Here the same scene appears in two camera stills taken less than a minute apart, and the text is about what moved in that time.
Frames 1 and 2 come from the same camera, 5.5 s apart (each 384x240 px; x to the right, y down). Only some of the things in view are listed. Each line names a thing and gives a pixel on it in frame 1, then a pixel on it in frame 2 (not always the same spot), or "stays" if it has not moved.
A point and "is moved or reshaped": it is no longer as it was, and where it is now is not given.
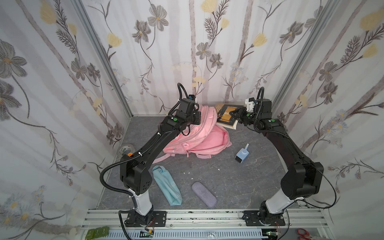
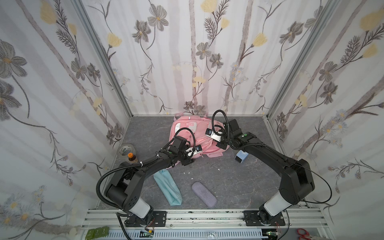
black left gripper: x=195 y=117 to x=186 y=157
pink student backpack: x=200 y=140 is moved or reshaped
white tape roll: x=126 y=149 stays
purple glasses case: x=204 y=194 stays
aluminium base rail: x=300 y=224 stays
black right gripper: x=244 y=115 to x=224 y=141
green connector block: x=99 y=232 stays
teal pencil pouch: x=167 y=185 stays
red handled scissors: x=306 y=236 stays
